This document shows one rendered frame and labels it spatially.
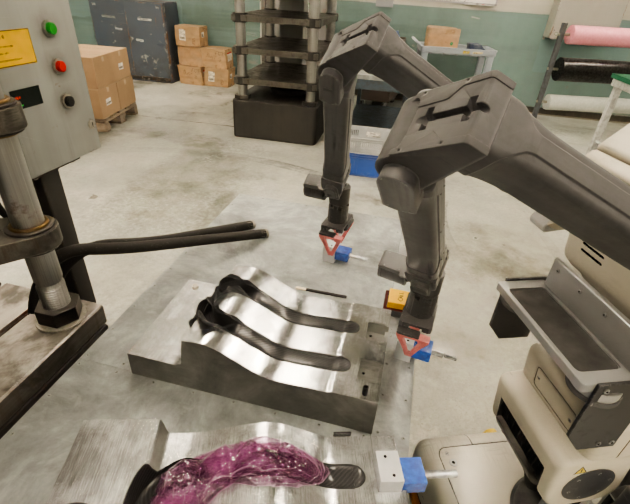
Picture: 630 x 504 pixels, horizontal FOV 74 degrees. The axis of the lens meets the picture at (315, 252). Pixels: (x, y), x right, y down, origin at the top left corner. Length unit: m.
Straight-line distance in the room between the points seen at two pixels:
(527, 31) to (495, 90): 6.83
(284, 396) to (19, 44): 0.92
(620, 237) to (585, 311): 0.39
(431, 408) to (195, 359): 1.32
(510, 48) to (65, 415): 6.92
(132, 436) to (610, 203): 0.68
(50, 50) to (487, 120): 1.05
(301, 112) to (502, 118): 4.28
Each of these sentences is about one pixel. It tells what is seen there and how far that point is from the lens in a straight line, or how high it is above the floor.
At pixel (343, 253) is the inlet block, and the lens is 1.23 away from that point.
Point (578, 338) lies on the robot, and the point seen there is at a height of 1.04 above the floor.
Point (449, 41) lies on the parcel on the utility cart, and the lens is 6.52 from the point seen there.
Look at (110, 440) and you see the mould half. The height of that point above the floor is 0.91.
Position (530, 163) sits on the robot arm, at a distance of 0.40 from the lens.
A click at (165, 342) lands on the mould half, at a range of 0.94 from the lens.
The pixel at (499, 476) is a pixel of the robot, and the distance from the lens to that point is 1.54.
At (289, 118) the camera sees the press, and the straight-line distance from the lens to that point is 4.69.
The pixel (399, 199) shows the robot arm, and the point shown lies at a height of 1.32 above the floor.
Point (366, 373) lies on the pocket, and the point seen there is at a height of 0.86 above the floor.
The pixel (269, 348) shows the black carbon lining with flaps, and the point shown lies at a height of 0.89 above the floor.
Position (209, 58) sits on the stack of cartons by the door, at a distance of 7.35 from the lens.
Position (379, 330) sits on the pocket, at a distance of 0.94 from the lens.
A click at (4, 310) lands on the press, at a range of 1.29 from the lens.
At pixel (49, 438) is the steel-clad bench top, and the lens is 0.94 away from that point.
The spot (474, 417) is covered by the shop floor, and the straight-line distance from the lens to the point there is 2.02.
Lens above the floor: 1.50
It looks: 33 degrees down
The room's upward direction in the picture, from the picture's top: 4 degrees clockwise
